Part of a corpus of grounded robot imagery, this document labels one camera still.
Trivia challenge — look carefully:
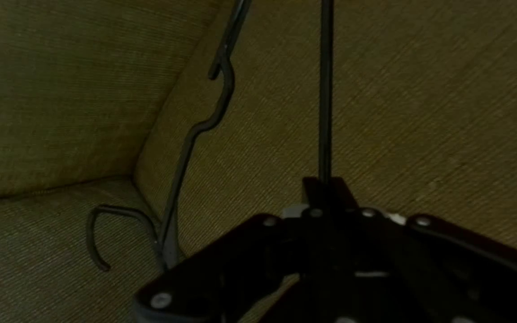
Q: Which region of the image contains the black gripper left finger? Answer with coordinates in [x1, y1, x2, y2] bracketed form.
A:
[131, 175, 328, 323]

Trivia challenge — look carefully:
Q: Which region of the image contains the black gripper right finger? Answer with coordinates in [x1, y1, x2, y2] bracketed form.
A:
[325, 175, 517, 323]

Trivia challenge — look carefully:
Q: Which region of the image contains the black clothing hanger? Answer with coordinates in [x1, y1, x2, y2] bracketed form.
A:
[86, 0, 335, 274]

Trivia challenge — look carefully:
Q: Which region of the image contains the brown fabric sofa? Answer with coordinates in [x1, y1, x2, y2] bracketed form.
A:
[0, 0, 517, 323]

